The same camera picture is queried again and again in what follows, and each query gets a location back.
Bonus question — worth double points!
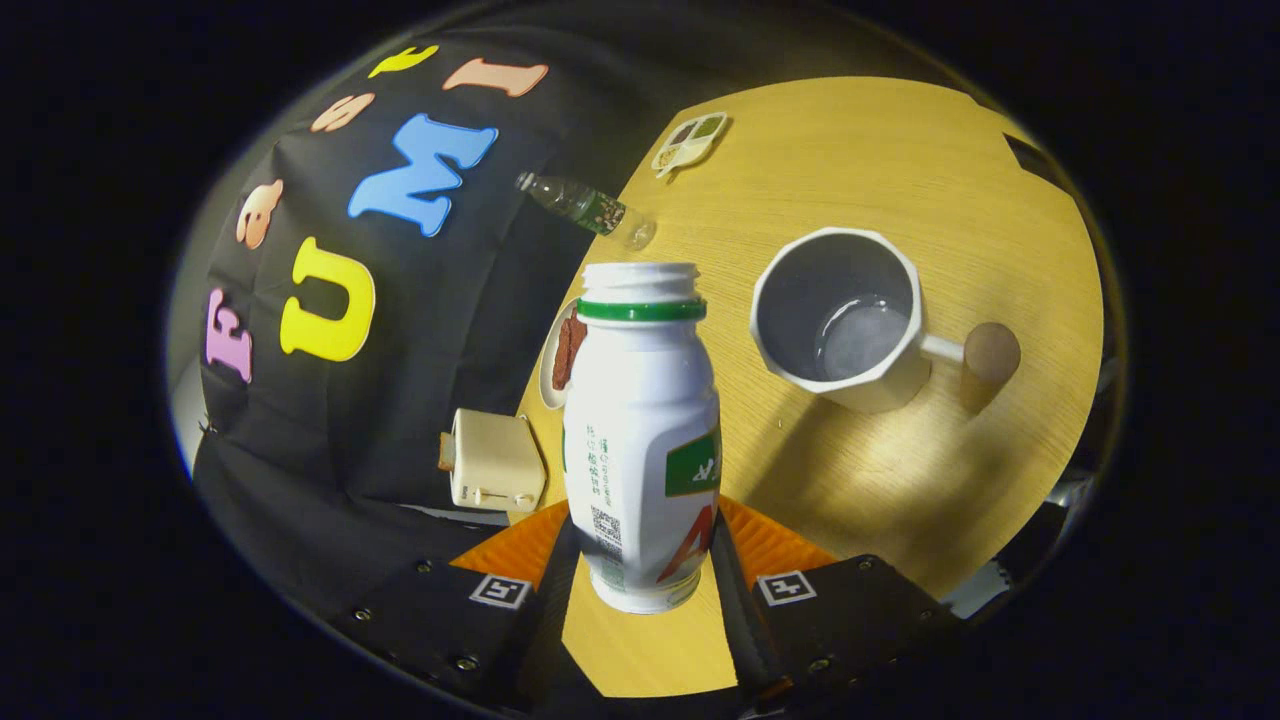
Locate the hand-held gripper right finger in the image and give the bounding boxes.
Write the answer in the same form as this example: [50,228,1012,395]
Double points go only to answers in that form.
[708,495,961,706]

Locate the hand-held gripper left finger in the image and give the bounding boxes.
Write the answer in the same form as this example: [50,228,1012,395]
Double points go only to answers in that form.
[340,498,581,711]

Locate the white juice bottle green collar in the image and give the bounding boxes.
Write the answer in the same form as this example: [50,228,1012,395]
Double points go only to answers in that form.
[562,262,723,615]

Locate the white cup wooden handle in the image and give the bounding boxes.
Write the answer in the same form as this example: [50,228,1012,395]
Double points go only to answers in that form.
[749,226,1023,415]

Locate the clear plastic water bottle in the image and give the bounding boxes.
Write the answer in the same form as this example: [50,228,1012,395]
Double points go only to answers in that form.
[515,171,657,252]

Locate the cream toaster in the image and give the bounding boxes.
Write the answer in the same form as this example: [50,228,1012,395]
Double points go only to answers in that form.
[438,407,547,513]

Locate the wooden table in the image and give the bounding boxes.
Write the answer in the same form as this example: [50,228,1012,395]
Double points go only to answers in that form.
[510,77,1106,699]

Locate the white round plate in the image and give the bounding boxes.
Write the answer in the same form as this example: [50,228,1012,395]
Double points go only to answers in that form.
[538,295,586,411]

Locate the brown meat slices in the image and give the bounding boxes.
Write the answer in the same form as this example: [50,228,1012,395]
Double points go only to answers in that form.
[551,312,588,391]

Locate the white divided snack dish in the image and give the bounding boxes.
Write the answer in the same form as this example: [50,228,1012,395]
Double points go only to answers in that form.
[651,112,729,181]

